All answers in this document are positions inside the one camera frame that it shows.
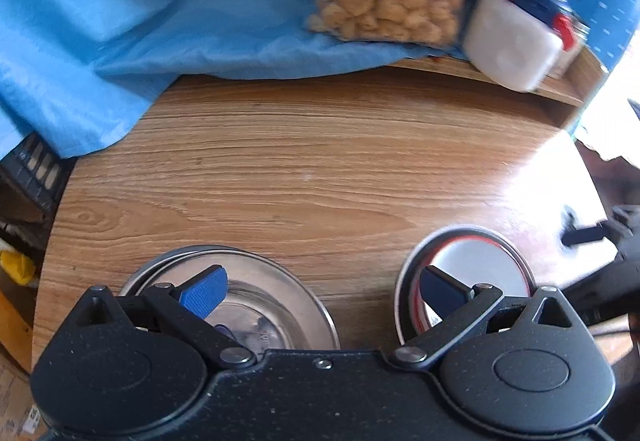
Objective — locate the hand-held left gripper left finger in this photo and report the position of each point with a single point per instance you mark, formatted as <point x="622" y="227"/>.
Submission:
<point x="207" y="292"/>

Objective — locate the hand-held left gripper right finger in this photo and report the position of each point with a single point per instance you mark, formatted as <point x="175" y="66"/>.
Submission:
<point x="440" y="292"/>

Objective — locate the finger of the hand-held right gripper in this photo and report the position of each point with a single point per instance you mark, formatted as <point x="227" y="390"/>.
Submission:
<point x="582" y="236"/>

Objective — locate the stainless steel plate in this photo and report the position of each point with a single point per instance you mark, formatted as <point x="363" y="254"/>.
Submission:
<point x="280" y="301"/>

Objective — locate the yellow object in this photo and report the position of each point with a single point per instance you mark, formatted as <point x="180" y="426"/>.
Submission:
<point x="17" y="266"/>

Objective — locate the white container with blue lid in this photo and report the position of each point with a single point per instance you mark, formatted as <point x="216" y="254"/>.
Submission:
<point x="510" y="41"/>

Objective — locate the cardboard box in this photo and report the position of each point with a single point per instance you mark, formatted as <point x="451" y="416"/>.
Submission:
<point x="15" y="371"/>

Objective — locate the black plastic crate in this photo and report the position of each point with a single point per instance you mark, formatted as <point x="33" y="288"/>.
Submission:
<point x="32" y="171"/>

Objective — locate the light blue cloth garment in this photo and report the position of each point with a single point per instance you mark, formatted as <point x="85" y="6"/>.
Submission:
<point x="175" y="11"/>

